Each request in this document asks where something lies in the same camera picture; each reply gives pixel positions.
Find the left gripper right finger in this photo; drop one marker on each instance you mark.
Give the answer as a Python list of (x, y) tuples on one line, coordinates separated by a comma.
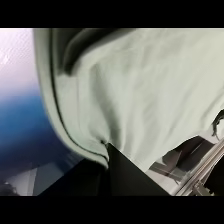
[(130, 176)]

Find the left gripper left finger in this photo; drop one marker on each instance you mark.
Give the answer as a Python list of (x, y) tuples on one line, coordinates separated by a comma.
[(83, 181)]

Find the pale green shirt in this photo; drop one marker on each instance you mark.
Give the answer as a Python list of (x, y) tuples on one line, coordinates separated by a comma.
[(133, 86)]

